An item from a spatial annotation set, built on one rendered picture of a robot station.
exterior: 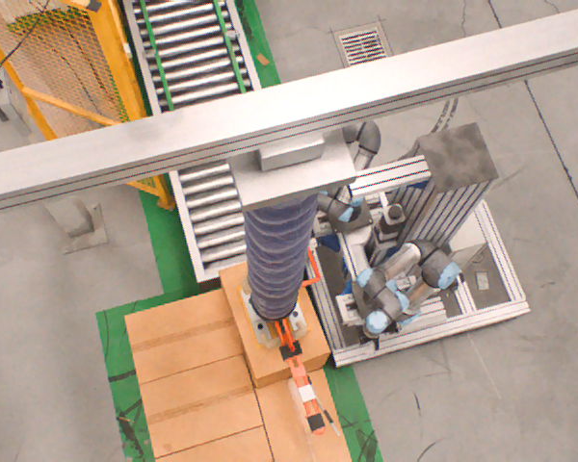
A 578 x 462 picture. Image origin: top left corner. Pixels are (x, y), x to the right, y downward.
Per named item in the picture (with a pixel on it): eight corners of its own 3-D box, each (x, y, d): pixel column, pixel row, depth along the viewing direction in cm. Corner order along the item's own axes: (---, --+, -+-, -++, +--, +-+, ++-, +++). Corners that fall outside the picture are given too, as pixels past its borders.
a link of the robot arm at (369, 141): (392, 127, 323) (348, 220, 336) (370, 117, 325) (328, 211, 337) (389, 128, 312) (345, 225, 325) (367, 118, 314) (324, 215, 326)
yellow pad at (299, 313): (270, 276, 363) (270, 273, 358) (288, 269, 365) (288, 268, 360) (292, 337, 353) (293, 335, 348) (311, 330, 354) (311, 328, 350)
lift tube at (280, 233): (240, 256, 298) (225, 114, 180) (294, 242, 301) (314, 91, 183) (255, 308, 291) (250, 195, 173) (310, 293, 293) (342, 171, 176)
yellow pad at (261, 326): (236, 288, 361) (235, 285, 356) (253, 281, 362) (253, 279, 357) (257, 349, 350) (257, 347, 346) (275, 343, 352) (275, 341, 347)
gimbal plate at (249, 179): (212, 111, 183) (211, 101, 178) (321, 85, 187) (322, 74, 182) (242, 213, 174) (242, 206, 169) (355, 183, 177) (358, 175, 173)
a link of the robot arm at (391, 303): (392, 281, 269) (372, 299, 267) (412, 302, 267) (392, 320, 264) (388, 286, 277) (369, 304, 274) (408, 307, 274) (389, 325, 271)
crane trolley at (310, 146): (245, 120, 178) (243, 101, 169) (303, 105, 180) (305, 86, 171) (261, 175, 173) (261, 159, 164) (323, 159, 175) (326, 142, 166)
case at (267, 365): (223, 290, 402) (218, 270, 364) (287, 267, 407) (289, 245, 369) (257, 389, 383) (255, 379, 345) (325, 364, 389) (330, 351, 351)
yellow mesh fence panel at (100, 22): (57, 167, 484) (-94, -51, 287) (64, 155, 488) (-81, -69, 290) (172, 211, 475) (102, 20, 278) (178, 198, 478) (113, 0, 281)
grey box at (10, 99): (14, 101, 335) (-9, 66, 307) (26, 99, 336) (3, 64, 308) (22, 138, 329) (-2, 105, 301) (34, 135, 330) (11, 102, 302)
